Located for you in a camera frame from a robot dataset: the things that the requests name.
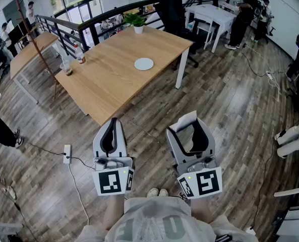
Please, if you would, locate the white floor cable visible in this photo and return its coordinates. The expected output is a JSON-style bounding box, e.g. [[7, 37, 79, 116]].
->
[[68, 162, 90, 227]]

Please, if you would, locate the person's left forearm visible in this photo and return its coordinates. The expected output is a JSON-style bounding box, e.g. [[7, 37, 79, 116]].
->
[[101, 195, 126, 233]]

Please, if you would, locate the black office chair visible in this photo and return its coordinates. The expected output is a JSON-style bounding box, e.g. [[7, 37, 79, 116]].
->
[[155, 0, 203, 69], [0, 46, 10, 73]]

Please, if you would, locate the black floor cable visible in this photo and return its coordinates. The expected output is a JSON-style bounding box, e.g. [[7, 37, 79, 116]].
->
[[25, 141, 97, 171]]

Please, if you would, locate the clear bottle with red cap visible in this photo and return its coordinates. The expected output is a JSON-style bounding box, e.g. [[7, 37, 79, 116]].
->
[[74, 44, 86, 65]]

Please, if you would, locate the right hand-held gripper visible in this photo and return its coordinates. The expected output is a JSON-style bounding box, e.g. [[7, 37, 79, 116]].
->
[[166, 117, 223, 200]]

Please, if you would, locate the black monitor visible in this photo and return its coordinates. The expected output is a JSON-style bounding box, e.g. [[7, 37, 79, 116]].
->
[[7, 21, 33, 44]]

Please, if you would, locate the person's pale printed shirt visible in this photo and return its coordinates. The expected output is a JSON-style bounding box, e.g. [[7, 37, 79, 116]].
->
[[75, 197, 260, 242]]

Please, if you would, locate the black jacket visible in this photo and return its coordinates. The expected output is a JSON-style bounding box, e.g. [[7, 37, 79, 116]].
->
[[156, 0, 188, 35]]

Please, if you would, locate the green plant in white pot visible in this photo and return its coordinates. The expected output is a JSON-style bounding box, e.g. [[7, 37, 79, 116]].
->
[[123, 12, 147, 34]]

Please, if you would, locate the black curved railing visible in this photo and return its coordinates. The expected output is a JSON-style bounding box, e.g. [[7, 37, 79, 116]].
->
[[34, 0, 203, 58]]

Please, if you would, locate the white chair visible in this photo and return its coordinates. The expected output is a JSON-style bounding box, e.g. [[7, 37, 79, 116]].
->
[[193, 11, 217, 51]]

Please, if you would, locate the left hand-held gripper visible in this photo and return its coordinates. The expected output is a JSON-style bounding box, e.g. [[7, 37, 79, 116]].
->
[[92, 117, 136, 196]]

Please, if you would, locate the wooden table with white legs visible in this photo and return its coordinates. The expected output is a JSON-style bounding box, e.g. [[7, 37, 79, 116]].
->
[[10, 31, 59, 104]]

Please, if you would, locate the brown wooden coat rack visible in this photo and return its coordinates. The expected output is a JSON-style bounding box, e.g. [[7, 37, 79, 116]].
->
[[15, 0, 58, 100]]

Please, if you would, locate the person's right forearm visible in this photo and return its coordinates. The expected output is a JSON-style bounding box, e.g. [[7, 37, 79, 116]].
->
[[189, 197, 214, 224]]

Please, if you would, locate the white round plate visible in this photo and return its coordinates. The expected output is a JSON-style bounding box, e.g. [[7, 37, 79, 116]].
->
[[134, 57, 154, 71]]

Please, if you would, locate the clear plastic cup with straw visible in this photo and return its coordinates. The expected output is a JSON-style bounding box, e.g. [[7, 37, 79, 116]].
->
[[59, 54, 74, 77]]

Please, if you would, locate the white tissue piece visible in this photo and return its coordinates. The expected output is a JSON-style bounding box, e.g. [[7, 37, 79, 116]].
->
[[169, 110, 198, 133]]

